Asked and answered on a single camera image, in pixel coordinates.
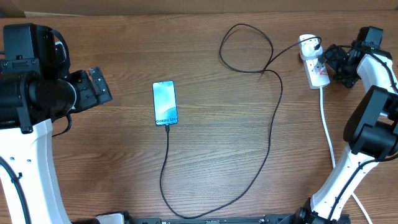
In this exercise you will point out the white charger plug adapter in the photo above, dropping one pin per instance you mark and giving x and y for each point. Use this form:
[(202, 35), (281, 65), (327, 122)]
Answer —
[(310, 46)]

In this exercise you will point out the Galaxy S24 smartphone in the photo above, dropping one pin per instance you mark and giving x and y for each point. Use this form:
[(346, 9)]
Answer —
[(165, 103)]

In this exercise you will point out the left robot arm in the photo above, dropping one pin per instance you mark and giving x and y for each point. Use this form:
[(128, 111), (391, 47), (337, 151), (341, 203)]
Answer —
[(38, 88)]

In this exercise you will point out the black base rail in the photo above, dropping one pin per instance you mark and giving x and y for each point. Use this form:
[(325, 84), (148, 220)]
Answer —
[(124, 217)]

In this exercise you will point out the brown cardboard backdrop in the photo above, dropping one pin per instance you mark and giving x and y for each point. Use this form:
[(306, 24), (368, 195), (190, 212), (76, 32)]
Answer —
[(22, 8)]

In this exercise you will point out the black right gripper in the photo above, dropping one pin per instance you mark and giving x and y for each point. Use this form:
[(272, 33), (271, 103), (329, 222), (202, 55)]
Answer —
[(349, 81)]

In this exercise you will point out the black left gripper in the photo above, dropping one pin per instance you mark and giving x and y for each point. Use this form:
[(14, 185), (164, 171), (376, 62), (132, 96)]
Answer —
[(92, 96)]

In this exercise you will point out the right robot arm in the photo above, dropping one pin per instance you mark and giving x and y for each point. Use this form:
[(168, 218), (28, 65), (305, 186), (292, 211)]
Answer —
[(371, 131)]

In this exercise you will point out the white power strip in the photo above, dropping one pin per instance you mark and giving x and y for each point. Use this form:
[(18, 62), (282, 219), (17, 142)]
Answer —
[(316, 72)]

